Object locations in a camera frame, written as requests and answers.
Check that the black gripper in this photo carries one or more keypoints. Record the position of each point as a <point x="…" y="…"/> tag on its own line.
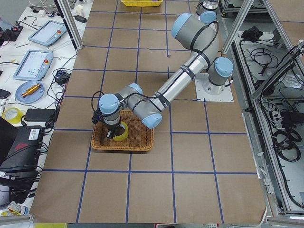
<point x="113" y="128"/>

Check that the far teach pendant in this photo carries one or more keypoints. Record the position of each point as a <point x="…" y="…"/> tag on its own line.
<point x="49" y="33"/>

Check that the brass cylinder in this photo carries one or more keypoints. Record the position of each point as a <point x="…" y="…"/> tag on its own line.
<point x="31" y="90"/>

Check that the blue plate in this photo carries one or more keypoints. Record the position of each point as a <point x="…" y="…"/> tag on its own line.
<point x="30" y="98"/>

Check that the yellow plastic basket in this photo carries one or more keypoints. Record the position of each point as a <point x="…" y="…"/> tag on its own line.
<point x="142" y="3"/>

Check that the lavender white cup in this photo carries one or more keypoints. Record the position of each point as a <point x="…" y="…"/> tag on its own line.
<point x="79" y="10"/>

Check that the near teach pendant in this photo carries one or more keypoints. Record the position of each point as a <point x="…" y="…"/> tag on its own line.
<point x="34" y="65"/>

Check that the black power adapter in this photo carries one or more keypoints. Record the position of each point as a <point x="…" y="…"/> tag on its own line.
<point x="80" y="19"/>

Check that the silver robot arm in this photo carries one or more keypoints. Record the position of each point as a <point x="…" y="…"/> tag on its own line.
<point x="206" y="5"/>
<point x="194" y="34"/>

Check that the aluminium frame post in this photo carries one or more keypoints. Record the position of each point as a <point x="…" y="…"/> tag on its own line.
<point x="69" y="22"/>

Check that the brown wicker basket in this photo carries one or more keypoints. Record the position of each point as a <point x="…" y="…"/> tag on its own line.
<point x="140" y="138"/>

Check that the teach pendant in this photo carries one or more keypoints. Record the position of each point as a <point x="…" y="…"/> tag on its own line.
<point x="49" y="33"/>
<point x="34" y="65"/>

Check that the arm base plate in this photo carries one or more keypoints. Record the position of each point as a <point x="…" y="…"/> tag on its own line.
<point x="207" y="92"/>

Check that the black red computer box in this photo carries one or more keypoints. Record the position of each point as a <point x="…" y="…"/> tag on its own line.
<point x="19" y="147"/>

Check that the spare yellow tape roll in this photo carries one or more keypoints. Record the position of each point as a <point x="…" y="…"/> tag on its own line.
<point x="12" y="115"/>

